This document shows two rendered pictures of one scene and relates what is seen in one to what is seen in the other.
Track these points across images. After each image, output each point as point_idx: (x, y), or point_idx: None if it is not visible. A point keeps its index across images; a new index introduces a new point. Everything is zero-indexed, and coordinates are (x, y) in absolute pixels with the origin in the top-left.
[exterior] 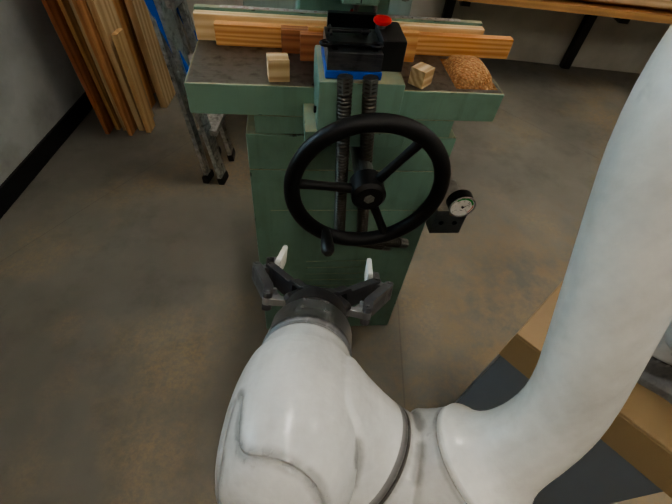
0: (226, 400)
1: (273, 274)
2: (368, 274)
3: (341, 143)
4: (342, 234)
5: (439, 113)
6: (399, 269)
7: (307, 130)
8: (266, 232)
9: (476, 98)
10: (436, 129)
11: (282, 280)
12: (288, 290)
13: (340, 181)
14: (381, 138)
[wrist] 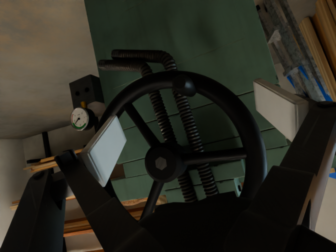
0: None
1: (332, 154)
2: (106, 182)
3: (208, 180)
4: (168, 87)
5: (138, 181)
6: (93, 11)
7: (243, 176)
8: (241, 3)
9: (120, 198)
10: (133, 168)
11: (323, 190)
12: (314, 207)
13: (193, 137)
14: (173, 183)
